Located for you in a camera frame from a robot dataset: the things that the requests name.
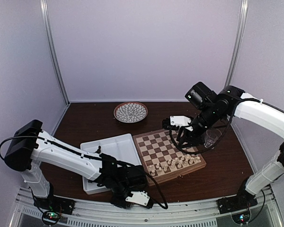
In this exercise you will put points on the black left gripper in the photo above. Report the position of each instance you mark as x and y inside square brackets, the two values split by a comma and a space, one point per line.
[115, 201]

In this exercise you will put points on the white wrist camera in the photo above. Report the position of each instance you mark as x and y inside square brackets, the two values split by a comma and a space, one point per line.
[138, 197]
[175, 122]

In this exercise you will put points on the clear drinking glass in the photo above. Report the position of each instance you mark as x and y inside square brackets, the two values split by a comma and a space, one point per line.
[211, 136]

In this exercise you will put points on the aluminium corner post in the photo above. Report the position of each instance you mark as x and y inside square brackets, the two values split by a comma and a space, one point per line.
[238, 40]
[53, 55]

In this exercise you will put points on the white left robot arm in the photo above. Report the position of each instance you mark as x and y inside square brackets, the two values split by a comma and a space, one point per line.
[31, 145]

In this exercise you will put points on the floral patterned ceramic plate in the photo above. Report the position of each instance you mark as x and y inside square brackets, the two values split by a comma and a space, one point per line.
[130, 112]

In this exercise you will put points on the wooden chess board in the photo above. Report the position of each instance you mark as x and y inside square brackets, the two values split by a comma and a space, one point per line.
[156, 147]

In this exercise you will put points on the white compartment tray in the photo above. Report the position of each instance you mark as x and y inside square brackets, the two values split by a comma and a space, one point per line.
[121, 147]

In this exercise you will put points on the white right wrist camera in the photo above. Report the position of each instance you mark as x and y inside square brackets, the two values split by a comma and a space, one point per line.
[175, 122]

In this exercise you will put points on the aluminium corner post left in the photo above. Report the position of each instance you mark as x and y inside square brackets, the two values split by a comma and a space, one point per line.
[53, 55]

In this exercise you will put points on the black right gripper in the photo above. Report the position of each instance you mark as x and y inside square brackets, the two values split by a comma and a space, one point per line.
[195, 140]

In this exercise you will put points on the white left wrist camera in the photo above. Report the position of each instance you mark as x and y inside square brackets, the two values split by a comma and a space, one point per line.
[138, 197]

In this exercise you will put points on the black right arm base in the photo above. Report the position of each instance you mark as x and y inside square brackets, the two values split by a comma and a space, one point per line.
[239, 205]

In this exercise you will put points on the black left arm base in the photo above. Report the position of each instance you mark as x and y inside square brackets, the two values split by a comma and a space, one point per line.
[53, 207]

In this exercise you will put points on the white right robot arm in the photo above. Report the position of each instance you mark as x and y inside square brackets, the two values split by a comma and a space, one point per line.
[258, 126]

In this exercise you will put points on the white chess king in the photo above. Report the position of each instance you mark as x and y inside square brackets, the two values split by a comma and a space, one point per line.
[173, 164]

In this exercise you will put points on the aluminium corner post right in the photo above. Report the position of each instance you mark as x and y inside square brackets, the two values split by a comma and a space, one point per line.
[238, 40]

